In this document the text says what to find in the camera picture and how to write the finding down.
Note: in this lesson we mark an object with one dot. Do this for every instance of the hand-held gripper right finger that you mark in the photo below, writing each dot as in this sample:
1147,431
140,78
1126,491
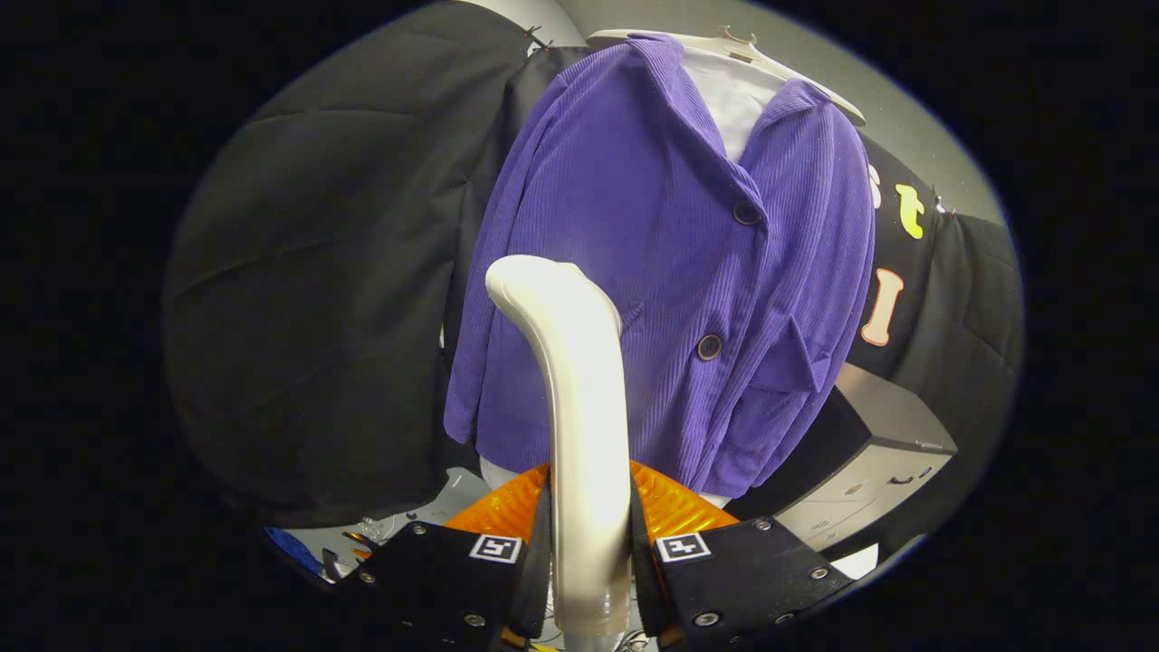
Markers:
742,570

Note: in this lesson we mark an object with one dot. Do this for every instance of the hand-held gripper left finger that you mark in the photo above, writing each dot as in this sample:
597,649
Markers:
453,580

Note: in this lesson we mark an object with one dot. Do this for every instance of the white garment steamer head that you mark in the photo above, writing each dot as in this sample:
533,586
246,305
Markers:
584,407

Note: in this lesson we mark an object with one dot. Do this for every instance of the white shirt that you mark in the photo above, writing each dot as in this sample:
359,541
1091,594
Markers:
733,100

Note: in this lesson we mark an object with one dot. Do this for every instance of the white clothes hanger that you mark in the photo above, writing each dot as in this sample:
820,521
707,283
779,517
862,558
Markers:
815,86

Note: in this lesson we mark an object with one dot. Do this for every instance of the blue cloth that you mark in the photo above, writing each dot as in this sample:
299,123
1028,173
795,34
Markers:
292,551

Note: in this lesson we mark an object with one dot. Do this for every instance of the grey cabinet with dark top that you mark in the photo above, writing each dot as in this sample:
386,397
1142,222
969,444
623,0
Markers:
887,453

